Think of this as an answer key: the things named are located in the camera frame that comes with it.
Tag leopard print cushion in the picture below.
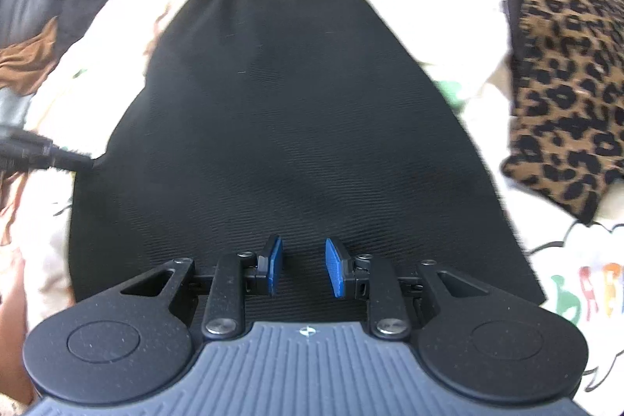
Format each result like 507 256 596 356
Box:
502 0 624 228

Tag light blue jeans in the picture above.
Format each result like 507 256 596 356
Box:
0 87 36 130

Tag cream bear print blanket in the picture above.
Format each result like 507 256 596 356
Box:
0 0 624 403

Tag grey cloth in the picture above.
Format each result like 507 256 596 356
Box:
0 0 60 50

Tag brown garment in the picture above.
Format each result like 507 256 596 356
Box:
0 16 65 98

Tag black garment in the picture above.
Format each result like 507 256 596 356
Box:
53 0 172 52

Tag black skirt teddy bear lining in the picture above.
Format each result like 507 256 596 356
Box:
68 0 548 330

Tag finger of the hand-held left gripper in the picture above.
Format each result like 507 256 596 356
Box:
0 126 96 173

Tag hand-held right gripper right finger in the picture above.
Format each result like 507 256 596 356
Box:
324 237 493 342

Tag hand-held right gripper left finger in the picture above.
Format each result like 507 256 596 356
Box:
120 234 285 342

